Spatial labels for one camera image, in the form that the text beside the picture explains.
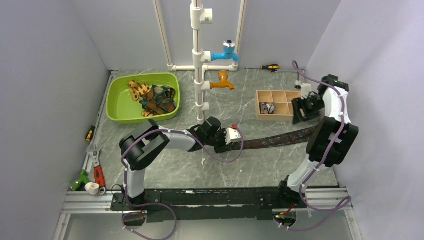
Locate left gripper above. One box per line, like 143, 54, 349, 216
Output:
205, 128, 233, 155

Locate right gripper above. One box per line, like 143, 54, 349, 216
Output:
291, 95, 325, 125

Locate dark brown floral tie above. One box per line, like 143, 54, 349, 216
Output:
222, 125, 318, 153

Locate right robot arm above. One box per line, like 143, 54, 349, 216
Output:
275, 74, 359, 208

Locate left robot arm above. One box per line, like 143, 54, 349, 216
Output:
119, 117, 242, 210

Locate wooden compartment tray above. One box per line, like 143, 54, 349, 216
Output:
254, 90, 301, 122

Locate rolled tie in tray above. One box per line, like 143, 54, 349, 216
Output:
259, 102, 276, 115

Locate silver wrench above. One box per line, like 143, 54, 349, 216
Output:
269, 69, 297, 74

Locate yellow black screwdriver back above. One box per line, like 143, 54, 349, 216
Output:
245, 64, 280, 72

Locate yellow black screwdriver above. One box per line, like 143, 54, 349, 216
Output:
85, 125, 96, 142
245, 64, 280, 72

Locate orange faucet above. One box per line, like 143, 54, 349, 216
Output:
210, 70, 235, 91

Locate dark teal patterned tie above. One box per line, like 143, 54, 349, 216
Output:
139, 83, 177, 117

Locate blue faucet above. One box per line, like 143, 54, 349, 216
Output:
211, 39, 239, 63

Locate green plastic basin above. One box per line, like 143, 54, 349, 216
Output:
106, 72, 181, 124

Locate white pvc pipe assembly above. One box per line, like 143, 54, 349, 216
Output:
153, 0, 247, 124

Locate yellow black screwdriver left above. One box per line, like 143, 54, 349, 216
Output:
85, 125, 96, 142

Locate white pipe fitting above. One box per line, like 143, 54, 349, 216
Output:
84, 182, 100, 196

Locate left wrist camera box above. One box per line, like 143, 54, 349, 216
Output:
225, 127, 242, 145

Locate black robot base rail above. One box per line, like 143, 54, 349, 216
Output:
110, 187, 306, 223

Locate aluminium frame rail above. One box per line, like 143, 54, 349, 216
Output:
52, 187, 354, 240

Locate red handled pliers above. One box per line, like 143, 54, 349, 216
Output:
86, 143, 107, 195

